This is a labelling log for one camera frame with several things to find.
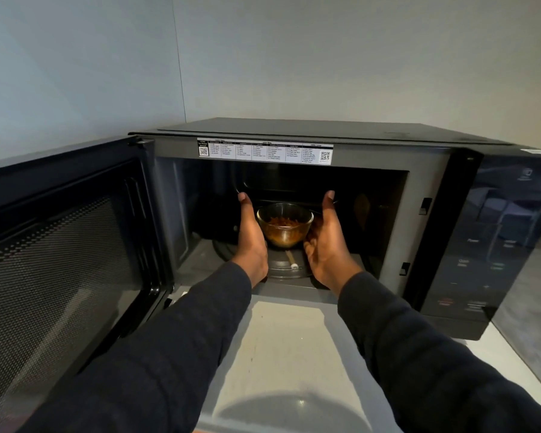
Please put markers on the person's right hand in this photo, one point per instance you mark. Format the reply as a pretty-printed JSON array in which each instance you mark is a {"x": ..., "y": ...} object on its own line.
[{"x": 327, "y": 252}]

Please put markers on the person's left hand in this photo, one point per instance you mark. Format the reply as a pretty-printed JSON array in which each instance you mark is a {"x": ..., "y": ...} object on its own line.
[{"x": 251, "y": 247}]

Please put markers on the person's left thumb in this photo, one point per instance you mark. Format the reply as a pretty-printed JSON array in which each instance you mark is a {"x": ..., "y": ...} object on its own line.
[{"x": 247, "y": 209}]

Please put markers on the person's right thumb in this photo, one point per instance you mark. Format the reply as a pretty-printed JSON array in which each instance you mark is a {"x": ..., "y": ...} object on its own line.
[{"x": 328, "y": 207}]

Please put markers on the clear glass bowl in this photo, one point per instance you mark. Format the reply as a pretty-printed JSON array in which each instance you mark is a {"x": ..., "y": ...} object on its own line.
[{"x": 285, "y": 225}]

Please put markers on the person's right forearm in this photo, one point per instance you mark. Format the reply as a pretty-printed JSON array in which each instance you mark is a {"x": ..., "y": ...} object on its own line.
[{"x": 428, "y": 360}]

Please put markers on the person's left forearm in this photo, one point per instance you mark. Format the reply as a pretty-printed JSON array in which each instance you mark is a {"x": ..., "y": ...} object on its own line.
[{"x": 153, "y": 360}]

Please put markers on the orange-brown food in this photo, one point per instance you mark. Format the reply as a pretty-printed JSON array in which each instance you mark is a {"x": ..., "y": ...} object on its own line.
[{"x": 283, "y": 227}]

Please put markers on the black microwave oven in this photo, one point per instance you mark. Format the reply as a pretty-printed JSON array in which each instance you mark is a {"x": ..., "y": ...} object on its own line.
[{"x": 387, "y": 211}]

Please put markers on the white instruction label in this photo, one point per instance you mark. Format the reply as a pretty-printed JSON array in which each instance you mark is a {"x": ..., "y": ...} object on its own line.
[{"x": 265, "y": 151}]

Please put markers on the glass microwave turntable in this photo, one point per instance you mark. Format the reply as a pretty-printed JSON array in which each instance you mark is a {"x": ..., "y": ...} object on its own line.
[{"x": 286, "y": 266}]

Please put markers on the black microwave door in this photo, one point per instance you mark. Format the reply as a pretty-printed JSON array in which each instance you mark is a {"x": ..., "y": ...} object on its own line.
[{"x": 58, "y": 275}]

